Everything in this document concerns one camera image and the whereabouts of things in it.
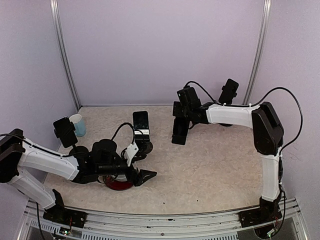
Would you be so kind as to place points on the light blue mug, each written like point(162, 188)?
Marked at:
point(79, 124)

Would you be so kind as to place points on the right aluminium frame post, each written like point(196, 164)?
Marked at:
point(259, 50)

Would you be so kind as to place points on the black folding phone stand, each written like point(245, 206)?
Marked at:
point(179, 140)

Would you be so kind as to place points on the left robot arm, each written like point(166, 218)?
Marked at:
point(18, 153)

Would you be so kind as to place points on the silver-edged black smartphone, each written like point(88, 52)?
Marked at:
point(65, 131)

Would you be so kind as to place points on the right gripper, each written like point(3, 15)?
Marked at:
point(176, 111)

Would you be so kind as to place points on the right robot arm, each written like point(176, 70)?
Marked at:
point(262, 119)

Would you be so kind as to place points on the black pole phone stand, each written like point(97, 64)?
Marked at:
point(227, 95)
point(78, 150)

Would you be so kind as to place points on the aluminium frame post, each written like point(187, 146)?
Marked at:
point(259, 50)
point(63, 53)

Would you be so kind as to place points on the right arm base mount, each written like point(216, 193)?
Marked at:
point(266, 212)

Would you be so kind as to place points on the round-base plate phone stand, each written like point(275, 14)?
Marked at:
point(142, 135)

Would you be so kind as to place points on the blue-edged black smartphone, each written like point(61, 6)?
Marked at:
point(180, 127)

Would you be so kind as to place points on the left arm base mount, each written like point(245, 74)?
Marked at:
point(65, 216)

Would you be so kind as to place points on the red floral plate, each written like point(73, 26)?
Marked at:
point(117, 183)

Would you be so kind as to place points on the left aluminium frame post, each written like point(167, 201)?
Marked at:
point(63, 53)

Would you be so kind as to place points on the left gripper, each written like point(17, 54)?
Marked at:
point(138, 180)

